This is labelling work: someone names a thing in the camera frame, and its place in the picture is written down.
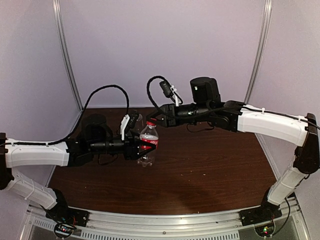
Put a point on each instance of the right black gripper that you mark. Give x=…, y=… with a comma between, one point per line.
x=169, y=114

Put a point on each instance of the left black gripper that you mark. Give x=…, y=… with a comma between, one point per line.
x=131, y=147

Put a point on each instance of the red cola bottle cap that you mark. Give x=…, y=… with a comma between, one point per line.
x=149, y=123

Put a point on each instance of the small cola bottle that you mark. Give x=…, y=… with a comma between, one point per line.
x=150, y=138

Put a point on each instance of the large clear plastic bottle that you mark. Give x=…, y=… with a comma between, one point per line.
x=139, y=124

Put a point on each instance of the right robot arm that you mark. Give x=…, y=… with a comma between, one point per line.
x=236, y=116

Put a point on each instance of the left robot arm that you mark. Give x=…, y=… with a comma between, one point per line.
x=94, y=139

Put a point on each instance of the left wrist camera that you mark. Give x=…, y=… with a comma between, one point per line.
x=128, y=122

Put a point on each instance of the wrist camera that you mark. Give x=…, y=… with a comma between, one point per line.
x=170, y=92
x=128, y=122

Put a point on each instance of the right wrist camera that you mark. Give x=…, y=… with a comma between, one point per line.
x=170, y=92

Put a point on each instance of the aluminium front frame rail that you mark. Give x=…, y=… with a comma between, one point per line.
x=221, y=225

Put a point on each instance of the left rear frame post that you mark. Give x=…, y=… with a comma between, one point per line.
x=65, y=53

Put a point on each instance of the frame post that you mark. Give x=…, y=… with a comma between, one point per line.
x=264, y=30
x=65, y=53

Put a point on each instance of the right rear frame post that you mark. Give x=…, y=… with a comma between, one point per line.
x=264, y=30

